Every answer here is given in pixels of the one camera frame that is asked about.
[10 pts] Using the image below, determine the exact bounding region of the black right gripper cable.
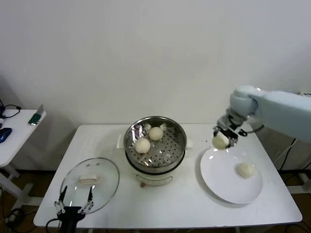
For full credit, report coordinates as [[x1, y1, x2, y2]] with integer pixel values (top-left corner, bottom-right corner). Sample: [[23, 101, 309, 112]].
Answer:
[[239, 123, 264, 136]]

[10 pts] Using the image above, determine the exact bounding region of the black hanging cable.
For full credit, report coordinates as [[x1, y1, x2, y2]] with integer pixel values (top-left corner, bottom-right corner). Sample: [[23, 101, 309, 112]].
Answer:
[[279, 138, 298, 170]]

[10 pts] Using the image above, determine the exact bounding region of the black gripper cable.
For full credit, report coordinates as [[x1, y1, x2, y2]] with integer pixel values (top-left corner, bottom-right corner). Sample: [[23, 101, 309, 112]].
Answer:
[[239, 123, 264, 136], [46, 218, 61, 230]]

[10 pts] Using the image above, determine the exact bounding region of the white steamed baozi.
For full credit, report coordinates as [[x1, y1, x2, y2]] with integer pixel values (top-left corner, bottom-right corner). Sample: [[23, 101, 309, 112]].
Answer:
[[135, 138, 152, 154], [236, 162, 256, 179], [148, 126, 164, 141], [212, 133, 230, 150]]

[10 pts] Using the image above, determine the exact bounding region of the glass lid with white handle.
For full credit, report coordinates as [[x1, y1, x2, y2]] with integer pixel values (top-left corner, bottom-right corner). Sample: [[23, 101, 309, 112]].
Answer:
[[60, 157, 120, 214]]

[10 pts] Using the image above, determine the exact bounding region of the white side table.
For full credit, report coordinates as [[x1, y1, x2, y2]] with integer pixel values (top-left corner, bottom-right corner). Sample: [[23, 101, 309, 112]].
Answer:
[[0, 109, 47, 212]]

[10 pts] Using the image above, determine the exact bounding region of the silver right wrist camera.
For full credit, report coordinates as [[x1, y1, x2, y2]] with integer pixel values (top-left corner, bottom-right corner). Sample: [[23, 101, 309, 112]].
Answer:
[[217, 114, 243, 133]]

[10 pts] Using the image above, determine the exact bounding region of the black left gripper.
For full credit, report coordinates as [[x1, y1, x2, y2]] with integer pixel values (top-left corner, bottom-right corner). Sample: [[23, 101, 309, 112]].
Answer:
[[54, 185, 94, 233]]

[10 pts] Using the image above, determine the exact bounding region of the blue computer mouse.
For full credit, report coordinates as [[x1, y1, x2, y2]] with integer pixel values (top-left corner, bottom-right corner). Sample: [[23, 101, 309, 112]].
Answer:
[[0, 127, 12, 143]]

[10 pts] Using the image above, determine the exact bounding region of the black floor cable bundle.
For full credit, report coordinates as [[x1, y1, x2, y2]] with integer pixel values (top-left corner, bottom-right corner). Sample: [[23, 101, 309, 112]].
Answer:
[[0, 207, 26, 229]]

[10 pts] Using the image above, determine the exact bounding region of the white round plate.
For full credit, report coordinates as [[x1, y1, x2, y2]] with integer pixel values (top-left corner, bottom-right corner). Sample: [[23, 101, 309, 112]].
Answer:
[[200, 147, 264, 204]]

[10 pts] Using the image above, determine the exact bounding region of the white hanging cable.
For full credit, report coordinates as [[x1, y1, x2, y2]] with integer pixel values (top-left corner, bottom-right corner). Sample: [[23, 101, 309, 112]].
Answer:
[[275, 143, 296, 161]]

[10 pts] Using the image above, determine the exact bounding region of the black cable on side table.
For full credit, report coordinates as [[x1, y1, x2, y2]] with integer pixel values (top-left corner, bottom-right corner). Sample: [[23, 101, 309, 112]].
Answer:
[[0, 104, 21, 119]]

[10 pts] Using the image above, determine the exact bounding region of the white electric pot base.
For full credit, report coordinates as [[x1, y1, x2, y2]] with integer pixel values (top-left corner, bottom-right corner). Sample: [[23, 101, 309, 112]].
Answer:
[[126, 148, 192, 188]]

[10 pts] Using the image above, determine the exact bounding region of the stainless steel steamer basket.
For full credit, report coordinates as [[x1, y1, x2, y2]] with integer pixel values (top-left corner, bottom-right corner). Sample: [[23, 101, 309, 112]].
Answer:
[[117, 116, 195, 171]]

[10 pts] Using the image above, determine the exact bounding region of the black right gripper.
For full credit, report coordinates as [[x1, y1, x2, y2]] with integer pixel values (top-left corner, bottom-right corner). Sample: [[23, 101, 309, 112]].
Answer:
[[212, 126, 240, 149]]

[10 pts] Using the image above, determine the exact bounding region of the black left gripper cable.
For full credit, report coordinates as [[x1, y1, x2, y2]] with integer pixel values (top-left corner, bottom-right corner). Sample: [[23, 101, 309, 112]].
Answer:
[[46, 218, 61, 230]]

